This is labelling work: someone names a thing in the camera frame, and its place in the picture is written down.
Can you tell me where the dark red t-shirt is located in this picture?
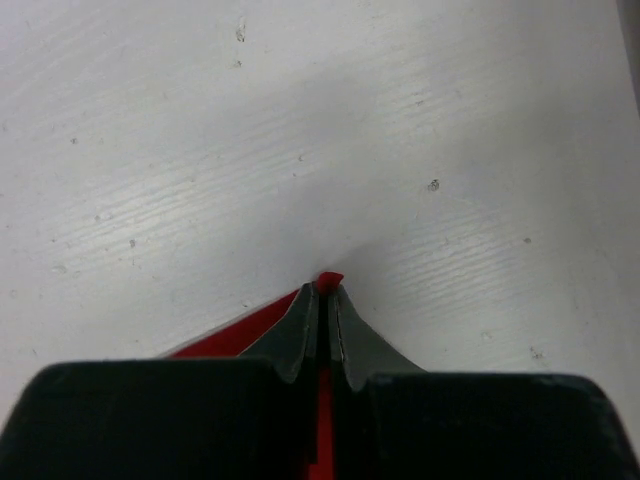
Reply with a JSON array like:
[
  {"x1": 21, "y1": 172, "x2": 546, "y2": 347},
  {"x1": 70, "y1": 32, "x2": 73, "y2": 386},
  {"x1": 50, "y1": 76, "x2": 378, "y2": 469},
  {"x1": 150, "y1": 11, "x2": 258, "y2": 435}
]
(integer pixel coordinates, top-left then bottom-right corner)
[{"x1": 173, "y1": 271, "x2": 343, "y2": 479}]

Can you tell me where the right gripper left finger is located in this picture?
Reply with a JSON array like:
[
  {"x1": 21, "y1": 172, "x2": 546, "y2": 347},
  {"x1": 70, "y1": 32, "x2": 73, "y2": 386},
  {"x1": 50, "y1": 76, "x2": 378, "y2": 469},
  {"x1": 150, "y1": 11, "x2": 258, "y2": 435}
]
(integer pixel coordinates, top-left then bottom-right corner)
[{"x1": 1, "y1": 284, "x2": 319, "y2": 479}]

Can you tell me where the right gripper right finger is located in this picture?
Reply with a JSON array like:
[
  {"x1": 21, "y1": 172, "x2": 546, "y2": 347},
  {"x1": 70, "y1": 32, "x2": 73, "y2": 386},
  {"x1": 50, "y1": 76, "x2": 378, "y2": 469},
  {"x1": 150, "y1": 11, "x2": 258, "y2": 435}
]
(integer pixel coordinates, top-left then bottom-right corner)
[{"x1": 327, "y1": 289, "x2": 639, "y2": 479}]

